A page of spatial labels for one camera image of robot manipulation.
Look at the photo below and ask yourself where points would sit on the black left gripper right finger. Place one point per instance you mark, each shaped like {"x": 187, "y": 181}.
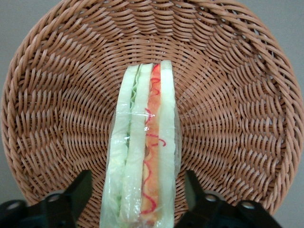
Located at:
{"x": 194, "y": 190}

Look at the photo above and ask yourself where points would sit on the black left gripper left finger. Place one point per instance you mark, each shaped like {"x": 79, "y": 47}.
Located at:
{"x": 78, "y": 190}

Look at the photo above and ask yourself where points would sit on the plastic-wrapped triangle sandwich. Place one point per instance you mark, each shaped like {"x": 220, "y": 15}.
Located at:
{"x": 137, "y": 142}

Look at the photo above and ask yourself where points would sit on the round brown wicker basket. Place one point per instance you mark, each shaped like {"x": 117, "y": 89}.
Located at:
{"x": 225, "y": 107}

